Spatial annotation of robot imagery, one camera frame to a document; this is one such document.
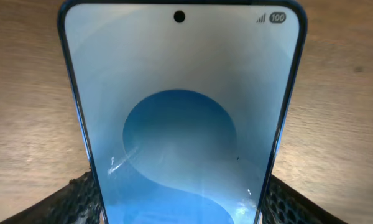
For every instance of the blue Galaxy smartphone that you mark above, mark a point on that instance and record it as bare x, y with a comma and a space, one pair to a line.
182, 103

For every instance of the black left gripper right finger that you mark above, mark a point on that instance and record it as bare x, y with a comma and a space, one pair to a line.
284, 205

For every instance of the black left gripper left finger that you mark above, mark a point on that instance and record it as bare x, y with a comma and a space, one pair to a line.
76, 203

